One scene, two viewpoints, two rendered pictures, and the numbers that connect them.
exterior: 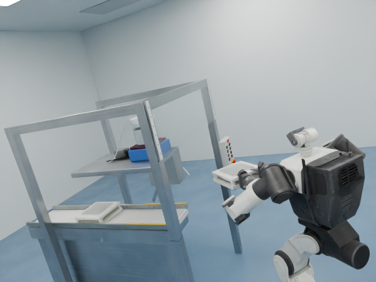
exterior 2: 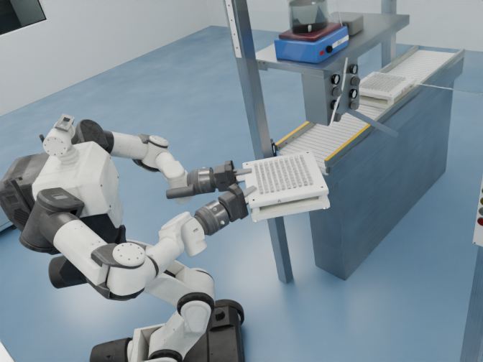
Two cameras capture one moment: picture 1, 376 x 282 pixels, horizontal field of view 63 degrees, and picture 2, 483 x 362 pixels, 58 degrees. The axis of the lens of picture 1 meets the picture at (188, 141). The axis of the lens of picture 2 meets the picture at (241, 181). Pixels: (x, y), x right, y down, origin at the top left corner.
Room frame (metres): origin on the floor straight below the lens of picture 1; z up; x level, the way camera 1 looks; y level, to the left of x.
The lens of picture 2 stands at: (2.30, -1.40, 1.83)
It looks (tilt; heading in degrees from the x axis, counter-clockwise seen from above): 34 degrees down; 115
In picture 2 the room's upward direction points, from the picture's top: 13 degrees counter-clockwise
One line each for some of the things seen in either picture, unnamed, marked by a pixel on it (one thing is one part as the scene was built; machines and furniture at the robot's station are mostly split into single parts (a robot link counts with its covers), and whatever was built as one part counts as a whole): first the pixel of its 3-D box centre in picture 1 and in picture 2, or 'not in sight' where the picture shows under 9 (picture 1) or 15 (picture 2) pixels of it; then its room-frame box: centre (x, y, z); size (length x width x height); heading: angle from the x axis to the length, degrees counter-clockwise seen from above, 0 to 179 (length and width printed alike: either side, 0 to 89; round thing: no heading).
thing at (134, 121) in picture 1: (144, 128); not in sight; (1.94, 0.25, 1.44); 0.15 x 0.15 x 0.19
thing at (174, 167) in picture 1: (165, 168); (331, 88); (2.01, 0.19, 1.12); 0.22 x 0.11 x 0.20; 64
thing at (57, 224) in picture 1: (89, 225); (357, 90); (2.03, 0.82, 0.83); 1.32 x 0.02 x 0.03; 64
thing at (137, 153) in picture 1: (150, 148); not in sight; (1.94, 0.25, 1.30); 0.21 x 0.20 x 0.09; 154
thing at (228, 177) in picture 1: (236, 170); (282, 177); (1.91, -0.27, 1.03); 0.25 x 0.24 x 0.02; 113
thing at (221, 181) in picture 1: (238, 177); (284, 189); (1.91, -0.27, 0.98); 0.24 x 0.24 x 0.02; 23
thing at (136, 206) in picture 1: (112, 206); (405, 98); (2.27, 0.70, 0.83); 1.32 x 0.02 x 0.03; 64
